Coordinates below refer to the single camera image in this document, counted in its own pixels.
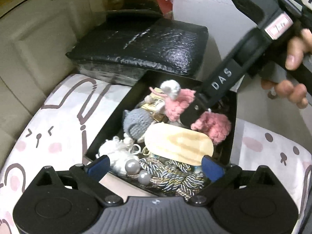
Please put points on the pink crochet doll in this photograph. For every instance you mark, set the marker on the pink crochet doll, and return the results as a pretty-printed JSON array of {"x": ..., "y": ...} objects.
[{"x": 217, "y": 126}]

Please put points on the grey crochet mouse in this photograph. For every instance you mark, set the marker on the grey crochet mouse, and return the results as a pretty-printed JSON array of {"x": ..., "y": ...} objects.
[{"x": 136, "y": 121}]

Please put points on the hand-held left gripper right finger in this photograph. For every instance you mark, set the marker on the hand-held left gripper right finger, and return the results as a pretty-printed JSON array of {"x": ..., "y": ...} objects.
[{"x": 212, "y": 168}]

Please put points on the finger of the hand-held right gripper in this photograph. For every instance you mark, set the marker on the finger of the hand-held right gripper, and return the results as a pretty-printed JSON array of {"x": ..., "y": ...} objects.
[{"x": 214, "y": 87}]

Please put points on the black box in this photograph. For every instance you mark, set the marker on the black box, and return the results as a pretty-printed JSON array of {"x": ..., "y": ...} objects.
[{"x": 109, "y": 131}]

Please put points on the printed bear blanket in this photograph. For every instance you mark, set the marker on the printed bear blanket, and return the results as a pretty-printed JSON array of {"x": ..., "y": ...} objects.
[{"x": 48, "y": 126}]

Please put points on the red printed carton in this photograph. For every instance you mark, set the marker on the red printed carton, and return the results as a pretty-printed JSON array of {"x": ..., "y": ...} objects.
[{"x": 163, "y": 0}]

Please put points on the yellow tissue pack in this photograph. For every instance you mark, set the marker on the yellow tissue pack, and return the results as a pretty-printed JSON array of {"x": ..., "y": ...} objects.
[{"x": 158, "y": 117}]

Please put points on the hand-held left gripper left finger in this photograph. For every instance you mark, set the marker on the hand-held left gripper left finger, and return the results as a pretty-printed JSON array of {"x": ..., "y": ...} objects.
[{"x": 98, "y": 167}]

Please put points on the person's right hand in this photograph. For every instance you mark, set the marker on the person's right hand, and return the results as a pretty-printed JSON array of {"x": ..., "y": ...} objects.
[{"x": 292, "y": 92}]

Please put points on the oval wooden box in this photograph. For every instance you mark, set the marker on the oval wooden box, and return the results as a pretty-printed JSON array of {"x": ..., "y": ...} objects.
[{"x": 178, "y": 143}]

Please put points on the white crochet toy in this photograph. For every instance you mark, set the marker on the white crochet toy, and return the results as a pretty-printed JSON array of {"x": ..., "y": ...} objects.
[{"x": 114, "y": 153}]

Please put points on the cream cabinet door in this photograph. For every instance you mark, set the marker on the cream cabinet door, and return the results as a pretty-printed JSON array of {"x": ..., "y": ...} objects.
[{"x": 36, "y": 53}]

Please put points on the black foam wrapped package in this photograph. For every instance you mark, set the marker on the black foam wrapped package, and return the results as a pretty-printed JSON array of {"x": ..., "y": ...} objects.
[{"x": 146, "y": 46}]

